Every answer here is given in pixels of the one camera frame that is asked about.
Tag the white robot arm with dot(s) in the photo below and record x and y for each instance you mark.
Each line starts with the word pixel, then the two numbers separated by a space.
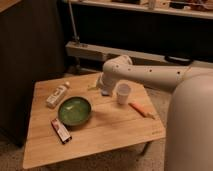
pixel 188 142

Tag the green ceramic bowl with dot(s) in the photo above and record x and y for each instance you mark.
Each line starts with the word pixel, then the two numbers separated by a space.
pixel 74 111

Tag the blue sponge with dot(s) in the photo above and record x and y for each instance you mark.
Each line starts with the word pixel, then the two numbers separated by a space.
pixel 105 93

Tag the white plastic cup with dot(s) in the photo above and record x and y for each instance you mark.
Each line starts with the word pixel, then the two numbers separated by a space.
pixel 122 92

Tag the white lower shelf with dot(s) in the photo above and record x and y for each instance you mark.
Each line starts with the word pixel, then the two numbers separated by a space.
pixel 102 53

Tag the white shelf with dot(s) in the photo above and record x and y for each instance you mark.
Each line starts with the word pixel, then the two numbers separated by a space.
pixel 102 53
pixel 148 6

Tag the wooden folding table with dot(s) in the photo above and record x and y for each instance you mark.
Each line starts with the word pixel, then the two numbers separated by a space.
pixel 110 127

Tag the white plastic bottle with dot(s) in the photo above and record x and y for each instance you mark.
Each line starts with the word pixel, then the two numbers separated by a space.
pixel 57 95

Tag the metal stand pole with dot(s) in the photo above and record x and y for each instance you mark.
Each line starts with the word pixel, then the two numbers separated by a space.
pixel 76 37

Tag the dark cabinet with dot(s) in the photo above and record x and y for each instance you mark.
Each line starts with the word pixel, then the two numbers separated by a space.
pixel 31 50

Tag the white upper shelf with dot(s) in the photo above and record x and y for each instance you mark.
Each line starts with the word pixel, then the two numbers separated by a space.
pixel 148 6

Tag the orange handled tool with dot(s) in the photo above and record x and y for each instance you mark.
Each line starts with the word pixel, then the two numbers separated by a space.
pixel 141 110

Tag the black handle on shelf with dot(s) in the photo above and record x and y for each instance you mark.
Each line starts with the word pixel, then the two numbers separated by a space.
pixel 178 61

